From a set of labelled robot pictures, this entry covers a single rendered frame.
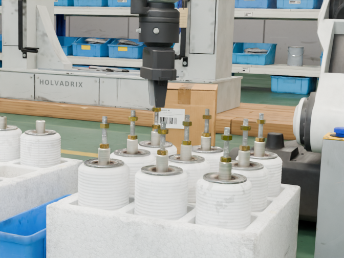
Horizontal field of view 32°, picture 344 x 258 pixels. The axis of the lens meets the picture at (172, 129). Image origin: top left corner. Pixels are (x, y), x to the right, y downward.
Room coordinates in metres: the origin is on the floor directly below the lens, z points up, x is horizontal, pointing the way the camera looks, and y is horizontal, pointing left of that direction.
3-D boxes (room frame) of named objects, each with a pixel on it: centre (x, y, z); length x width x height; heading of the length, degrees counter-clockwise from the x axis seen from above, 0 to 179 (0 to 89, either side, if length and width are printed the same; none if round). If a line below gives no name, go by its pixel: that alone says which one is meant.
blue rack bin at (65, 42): (6.97, 1.26, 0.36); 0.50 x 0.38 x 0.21; 158
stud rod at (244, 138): (1.11, -0.14, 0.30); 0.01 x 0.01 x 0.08
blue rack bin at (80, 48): (6.77, 0.87, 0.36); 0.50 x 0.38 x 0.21; 158
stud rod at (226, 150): (1.01, -0.09, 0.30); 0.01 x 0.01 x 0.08
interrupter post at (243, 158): (1.11, -0.14, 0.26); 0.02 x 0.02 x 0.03
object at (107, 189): (1.10, 0.12, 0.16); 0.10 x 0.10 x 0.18
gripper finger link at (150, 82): (1.34, 0.04, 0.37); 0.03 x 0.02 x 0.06; 110
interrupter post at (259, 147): (1.22, -0.18, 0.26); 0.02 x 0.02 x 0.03
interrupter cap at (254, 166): (1.11, -0.14, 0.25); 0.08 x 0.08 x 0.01
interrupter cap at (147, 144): (1.31, 0.04, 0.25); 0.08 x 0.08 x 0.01
